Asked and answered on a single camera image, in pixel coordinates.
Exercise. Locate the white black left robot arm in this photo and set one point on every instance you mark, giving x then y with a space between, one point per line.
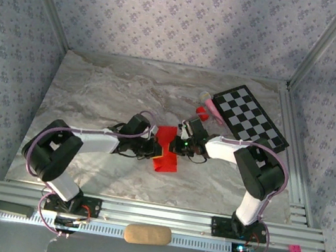
98 142

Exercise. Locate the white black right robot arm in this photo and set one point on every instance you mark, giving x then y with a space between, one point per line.
225 149

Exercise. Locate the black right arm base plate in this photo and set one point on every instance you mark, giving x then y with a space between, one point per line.
219 227

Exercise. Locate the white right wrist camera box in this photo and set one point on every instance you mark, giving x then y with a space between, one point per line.
186 130

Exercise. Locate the black grey chessboard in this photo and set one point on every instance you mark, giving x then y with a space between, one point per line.
246 113

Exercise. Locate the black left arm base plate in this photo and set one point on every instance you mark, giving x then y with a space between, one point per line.
94 207

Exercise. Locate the small red block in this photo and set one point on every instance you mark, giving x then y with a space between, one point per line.
202 113

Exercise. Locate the aluminium frame post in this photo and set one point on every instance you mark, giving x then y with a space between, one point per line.
51 2
321 45

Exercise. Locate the tan oval pad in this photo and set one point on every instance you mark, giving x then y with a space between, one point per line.
147 234

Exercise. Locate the black flat bar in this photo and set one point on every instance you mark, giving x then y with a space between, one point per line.
8 207

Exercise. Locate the pink dice cube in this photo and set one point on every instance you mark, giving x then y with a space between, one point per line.
294 250

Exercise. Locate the pink toy microphone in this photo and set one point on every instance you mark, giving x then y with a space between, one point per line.
212 107

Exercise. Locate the aluminium side rail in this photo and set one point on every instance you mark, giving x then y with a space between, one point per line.
290 129

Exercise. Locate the long aluminium mounting rail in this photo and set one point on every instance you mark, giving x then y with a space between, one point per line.
157 214

